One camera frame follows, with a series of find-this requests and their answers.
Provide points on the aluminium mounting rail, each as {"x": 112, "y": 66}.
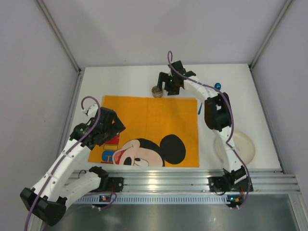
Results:
{"x": 196, "y": 181}

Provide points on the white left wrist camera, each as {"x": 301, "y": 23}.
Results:
{"x": 90, "y": 111}

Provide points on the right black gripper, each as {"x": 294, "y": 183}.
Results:
{"x": 164, "y": 78}

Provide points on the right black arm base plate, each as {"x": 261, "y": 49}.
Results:
{"x": 219, "y": 185}

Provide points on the small metal cup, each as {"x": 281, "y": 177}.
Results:
{"x": 157, "y": 92}

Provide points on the left aluminium frame post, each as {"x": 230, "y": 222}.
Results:
{"x": 56, "y": 31}

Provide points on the aluminium frame post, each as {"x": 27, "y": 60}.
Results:
{"x": 56, "y": 31}
{"x": 272, "y": 30}

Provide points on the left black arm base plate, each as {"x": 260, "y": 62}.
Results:
{"x": 111, "y": 184}

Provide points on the perforated grey cable duct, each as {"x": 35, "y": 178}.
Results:
{"x": 155, "y": 199}

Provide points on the right aluminium frame post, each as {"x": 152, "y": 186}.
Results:
{"x": 272, "y": 30}

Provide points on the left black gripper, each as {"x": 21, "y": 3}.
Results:
{"x": 111, "y": 124}

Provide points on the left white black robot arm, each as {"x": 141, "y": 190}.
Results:
{"x": 51, "y": 196}

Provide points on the white round plate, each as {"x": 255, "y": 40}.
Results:
{"x": 244, "y": 146}

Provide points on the orange Mickey Mouse placemat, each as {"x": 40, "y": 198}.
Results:
{"x": 160, "y": 132}

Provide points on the blue metallic spoon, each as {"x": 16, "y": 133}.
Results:
{"x": 217, "y": 86}

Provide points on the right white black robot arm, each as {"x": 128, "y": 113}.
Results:
{"x": 218, "y": 114}

